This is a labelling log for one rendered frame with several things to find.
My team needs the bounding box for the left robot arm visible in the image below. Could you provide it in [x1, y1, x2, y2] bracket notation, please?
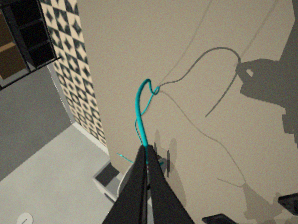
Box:
[202, 214, 236, 224]

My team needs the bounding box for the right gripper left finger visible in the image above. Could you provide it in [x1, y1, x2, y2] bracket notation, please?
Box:
[102, 145, 148, 224]

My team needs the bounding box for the teal cable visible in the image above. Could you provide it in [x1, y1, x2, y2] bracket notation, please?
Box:
[135, 79, 160, 159]

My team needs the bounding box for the grey cable reel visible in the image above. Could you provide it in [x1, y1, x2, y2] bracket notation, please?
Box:
[117, 158, 167, 200]

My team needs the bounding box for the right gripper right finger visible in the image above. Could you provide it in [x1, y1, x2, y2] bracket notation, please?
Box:
[147, 145, 195, 224]

